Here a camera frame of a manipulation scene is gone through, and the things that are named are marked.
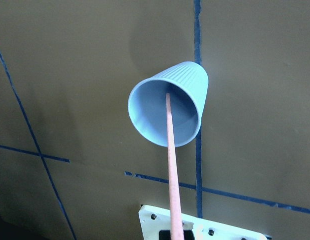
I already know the white camera mast base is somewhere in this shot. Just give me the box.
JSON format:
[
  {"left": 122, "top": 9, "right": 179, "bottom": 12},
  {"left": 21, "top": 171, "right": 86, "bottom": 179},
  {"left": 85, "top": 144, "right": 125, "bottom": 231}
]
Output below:
[{"left": 138, "top": 205, "right": 272, "bottom": 240}]

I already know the light blue ribbed cup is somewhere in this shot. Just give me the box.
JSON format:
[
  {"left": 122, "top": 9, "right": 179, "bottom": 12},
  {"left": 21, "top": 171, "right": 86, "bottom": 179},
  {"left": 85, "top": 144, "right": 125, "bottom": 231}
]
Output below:
[{"left": 128, "top": 61, "right": 209, "bottom": 147}]

